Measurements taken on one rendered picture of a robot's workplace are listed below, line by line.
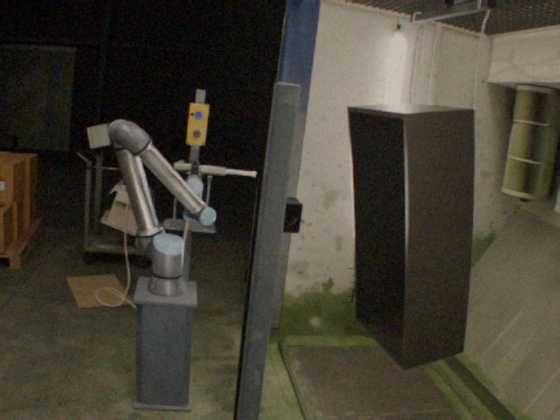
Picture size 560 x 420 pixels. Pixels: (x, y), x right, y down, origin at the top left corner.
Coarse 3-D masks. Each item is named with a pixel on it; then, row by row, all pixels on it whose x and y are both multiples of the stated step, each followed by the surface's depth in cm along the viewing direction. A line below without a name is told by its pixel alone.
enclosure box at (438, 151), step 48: (384, 144) 253; (432, 144) 193; (384, 192) 260; (432, 192) 198; (384, 240) 267; (432, 240) 204; (384, 288) 275; (432, 288) 211; (384, 336) 251; (432, 336) 218
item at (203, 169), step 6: (180, 162) 277; (174, 168) 276; (180, 168) 276; (186, 168) 277; (204, 168) 279; (210, 168) 279; (216, 168) 280; (222, 168) 281; (210, 174) 280; (216, 174) 282; (222, 174) 281; (246, 174) 285; (252, 174) 285
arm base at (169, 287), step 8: (152, 272) 232; (152, 280) 230; (160, 280) 227; (168, 280) 228; (176, 280) 230; (152, 288) 229; (160, 288) 227; (168, 288) 228; (176, 288) 230; (184, 288) 236; (168, 296) 228; (176, 296) 230
